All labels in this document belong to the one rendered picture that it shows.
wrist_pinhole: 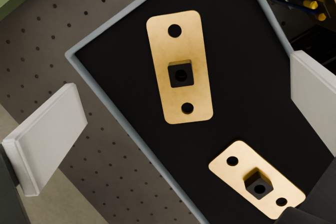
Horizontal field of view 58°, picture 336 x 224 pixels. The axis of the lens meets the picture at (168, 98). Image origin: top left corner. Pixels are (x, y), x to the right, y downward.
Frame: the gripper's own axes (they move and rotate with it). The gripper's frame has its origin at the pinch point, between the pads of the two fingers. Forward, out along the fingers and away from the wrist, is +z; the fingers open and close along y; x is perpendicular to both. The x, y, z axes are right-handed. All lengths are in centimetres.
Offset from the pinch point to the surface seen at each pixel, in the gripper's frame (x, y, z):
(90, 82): 0.2, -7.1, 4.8
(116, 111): -2.5, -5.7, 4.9
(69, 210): -115, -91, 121
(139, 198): -51, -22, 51
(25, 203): -106, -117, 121
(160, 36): 2.7, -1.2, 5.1
